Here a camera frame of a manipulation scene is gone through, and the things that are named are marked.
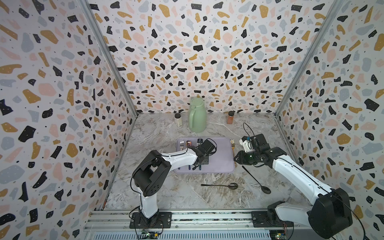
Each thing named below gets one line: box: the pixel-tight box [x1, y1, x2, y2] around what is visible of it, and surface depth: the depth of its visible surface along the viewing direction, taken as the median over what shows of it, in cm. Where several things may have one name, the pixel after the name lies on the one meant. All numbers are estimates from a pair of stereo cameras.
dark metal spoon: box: [201, 182, 239, 190], surface depth 87 cm
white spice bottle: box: [174, 113, 183, 127], surface depth 112 cm
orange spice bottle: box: [227, 110, 236, 125], surface depth 115 cm
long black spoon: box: [242, 165, 271, 195], surface depth 85 cm
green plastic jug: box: [189, 97, 207, 134], surface depth 97 cm
